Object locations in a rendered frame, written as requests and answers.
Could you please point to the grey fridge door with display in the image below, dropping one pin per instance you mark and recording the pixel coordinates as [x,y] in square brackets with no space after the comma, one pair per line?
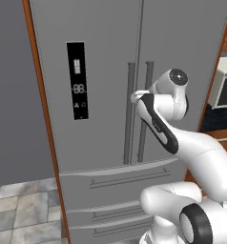
[102,63]

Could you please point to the shallow grey fridge drawer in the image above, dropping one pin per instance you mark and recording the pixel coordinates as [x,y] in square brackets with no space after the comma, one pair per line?
[83,235]
[83,217]

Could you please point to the tall grey fridge drawer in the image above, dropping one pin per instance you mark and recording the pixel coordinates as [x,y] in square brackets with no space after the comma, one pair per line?
[118,193]

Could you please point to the brown wooden fridge side panel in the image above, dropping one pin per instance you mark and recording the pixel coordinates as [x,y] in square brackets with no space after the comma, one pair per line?
[210,85]
[44,105]

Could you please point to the white microwave oven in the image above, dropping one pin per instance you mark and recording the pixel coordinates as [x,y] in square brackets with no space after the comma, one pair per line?
[225,85]

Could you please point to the plain grey fridge door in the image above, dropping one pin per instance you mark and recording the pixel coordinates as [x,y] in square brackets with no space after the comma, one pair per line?
[182,35]

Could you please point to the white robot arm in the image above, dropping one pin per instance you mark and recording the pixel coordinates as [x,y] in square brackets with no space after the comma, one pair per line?
[207,158]

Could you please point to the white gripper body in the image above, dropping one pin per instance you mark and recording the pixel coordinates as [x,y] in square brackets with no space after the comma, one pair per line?
[137,96]

